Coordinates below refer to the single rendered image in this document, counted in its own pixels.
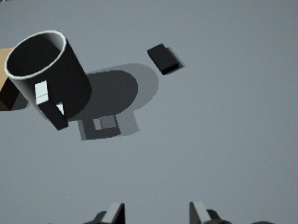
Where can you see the tan rectangular block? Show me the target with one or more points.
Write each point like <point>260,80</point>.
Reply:
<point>8,91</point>

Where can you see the black domino with yellow and green pips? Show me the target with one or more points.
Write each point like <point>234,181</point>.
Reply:
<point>163,59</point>

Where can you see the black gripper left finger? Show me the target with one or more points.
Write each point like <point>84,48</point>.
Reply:
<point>114,215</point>

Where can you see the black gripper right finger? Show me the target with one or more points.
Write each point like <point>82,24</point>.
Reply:
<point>199,215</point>

